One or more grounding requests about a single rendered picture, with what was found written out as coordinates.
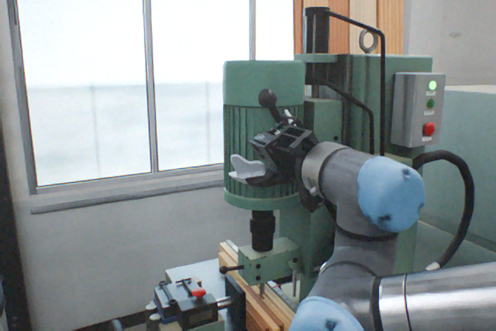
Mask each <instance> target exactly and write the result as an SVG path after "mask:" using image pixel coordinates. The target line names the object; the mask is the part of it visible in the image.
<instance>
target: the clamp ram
mask: <svg viewBox="0 0 496 331"><path fill-rule="evenodd" d="M216 300H217V301H218V311H219V310H223V309H228V311H229V313H230V314H231V315H232V317H233V318H234V319H235V321H236V322H237V323H238V325H239V327H240V328H243V327H245V326H246V292H245V291H244V290H243V289H242V288H241V287H240V285H239V283H237V282H236V280H235V279H234V278H233V277H232V275H231V274H228V275H225V297H224V298H219V299H216Z"/></svg>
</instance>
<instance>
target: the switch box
mask: <svg viewBox="0 0 496 331"><path fill-rule="evenodd" d="M430 81H434V82H435V83H436V87H435V88H434V89H433V90H430V89H429V82H430ZM445 82H446V74H442V73H414V72H398V73H395V75H394V95H393V106H392V117H391V138H390V143H392V144H396V145H399V146H403V147H409V148H410V147H421V146H428V145H433V144H439V143H440V136H441V129H442V120H443V105H444V100H443V98H444V89H445ZM427 91H436V94H435V95H426V92H427ZM429 98H432V99H433V100H434V102H435V105H434V106H433V108H432V109H427V107H426V102H427V101H428V100H429ZM427 110H434V111H433V115H426V116H425V111H427ZM427 122H433V123H434V126H435V130H434V132H433V134H432V135H431V140H429V141H422V138H423V137H424V136H427V135H426V134H425V131H424V130H425V125H426V123H427Z"/></svg>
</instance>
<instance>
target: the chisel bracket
mask: <svg viewBox="0 0 496 331"><path fill-rule="evenodd" d="M293 258H297V259H298V261H299V262H300V264H301V247H300V246H298V245H297V244H296V243H293V241H292V240H290V239H289V238H287V237H281V238H277V239H274V248H272V250H269V251H265V252H260V251H256V250H254V249H253V248H252V245H248V246H244V247H238V248H237V265H242V264H243V265H244V270H238V271H237V272H238V274H239V275H240V276H241V277H242V278H243V279H244V280H245V282H246V283H247V284H248V285H249V286H250V287H253V286H255V285H259V284H261V283H264V282H268V281H272V280H276V279H279V278H284V277H288V276H291V275H292V268H291V267H289V266H288V261H289V260H293Z"/></svg>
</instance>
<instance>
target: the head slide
mask: <svg viewBox="0 0 496 331"><path fill-rule="evenodd" d="M304 96H305V103H303V105H305V110H303V117H304V128H305V129H308V130H311V131H312V132H313V133H314V134H315V135H316V137H317V139H318V140H321V141H322V142H330V143H336V144H340V145H342V132H343V100H339V99H332V98H320V96H319V86H317V85H311V91H310V95H304ZM335 230H336V224H335V223H334V221H333V218H332V216H331V215H330V213H329V211H327V209H326V207H325V205H324V204H323V205H322V206H321V208H320V209H317V210H315V211H314V212H313V213H311V212H310V211H309V210H307V209H306V208H304V207H303V205H302V204H301V201H300V202H299V203H298V204H296V205H293V206H292V207H290V208H286V209H279V238H281V237H287V238H289V239H290V240H292V241H293V243H296V244H297V245H298V246H300V247H301V264H300V273H301V274H302V275H303V276H304V277H305V278H307V279H313V278H316V276H317V273H318V271H319V270H317V271H314V267H318V266H322V265H323V264H324V263H325V262H326V261H327V260H328V259H329V258H330V257H331V256H332V255H333V253H334V248H335V247H334V246H333V244H332V236H333V233H334V231H335Z"/></svg>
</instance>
